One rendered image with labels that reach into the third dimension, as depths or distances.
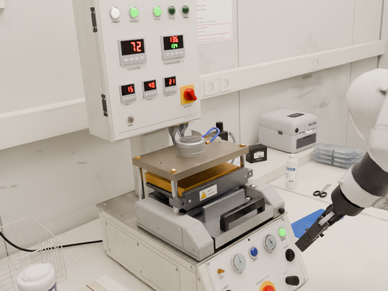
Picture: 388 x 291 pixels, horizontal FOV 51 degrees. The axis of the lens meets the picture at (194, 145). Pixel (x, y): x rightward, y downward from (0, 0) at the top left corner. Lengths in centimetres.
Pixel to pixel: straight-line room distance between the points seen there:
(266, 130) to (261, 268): 112
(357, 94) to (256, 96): 152
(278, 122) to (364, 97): 140
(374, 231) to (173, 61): 86
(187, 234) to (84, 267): 48
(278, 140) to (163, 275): 115
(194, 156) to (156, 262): 29
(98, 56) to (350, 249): 94
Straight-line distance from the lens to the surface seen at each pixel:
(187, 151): 107
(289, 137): 200
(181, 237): 97
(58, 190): 152
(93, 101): 115
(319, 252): 135
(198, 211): 106
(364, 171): 90
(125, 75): 110
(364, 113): 65
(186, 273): 101
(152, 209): 105
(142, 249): 114
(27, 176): 145
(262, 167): 185
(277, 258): 113
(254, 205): 104
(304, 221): 151
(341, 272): 127
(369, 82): 66
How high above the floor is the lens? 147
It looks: 18 degrees down
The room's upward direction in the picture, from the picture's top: 3 degrees counter-clockwise
